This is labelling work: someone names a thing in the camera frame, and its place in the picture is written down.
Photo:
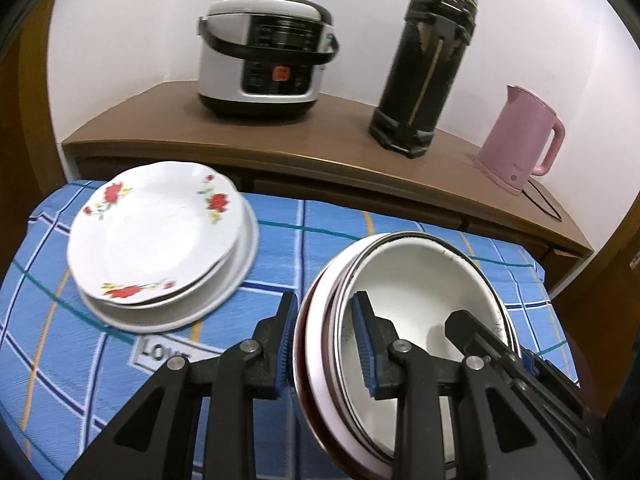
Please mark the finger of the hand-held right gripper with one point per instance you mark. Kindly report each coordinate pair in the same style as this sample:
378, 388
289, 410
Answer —
531, 364
475, 335

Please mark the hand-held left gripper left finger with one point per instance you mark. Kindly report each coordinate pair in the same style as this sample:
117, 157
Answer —
286, 345

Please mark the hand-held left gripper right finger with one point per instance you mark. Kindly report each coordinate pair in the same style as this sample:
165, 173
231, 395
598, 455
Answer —
365, 350

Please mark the pink plastic bowl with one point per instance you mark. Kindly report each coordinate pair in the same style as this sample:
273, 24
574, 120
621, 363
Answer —
315, 350

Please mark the white enamel bowl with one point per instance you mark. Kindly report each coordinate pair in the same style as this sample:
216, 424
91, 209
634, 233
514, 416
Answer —
415, 280

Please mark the white plate with red flowers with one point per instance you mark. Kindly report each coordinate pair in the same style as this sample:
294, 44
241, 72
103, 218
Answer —
155, 235

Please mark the blue plaid tablecloth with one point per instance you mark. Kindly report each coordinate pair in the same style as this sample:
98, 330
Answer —
280, 260

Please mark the pink electric kettle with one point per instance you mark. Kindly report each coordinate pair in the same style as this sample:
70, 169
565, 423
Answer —
515, 145

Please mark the wooden sideboard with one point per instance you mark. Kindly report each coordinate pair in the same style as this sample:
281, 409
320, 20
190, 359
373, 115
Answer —
325, 130

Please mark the black thermos flask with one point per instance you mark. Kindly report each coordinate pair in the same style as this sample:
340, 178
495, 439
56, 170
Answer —
425, 70

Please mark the silver and black rice cooker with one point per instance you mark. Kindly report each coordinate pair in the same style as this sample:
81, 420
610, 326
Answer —
265, 55

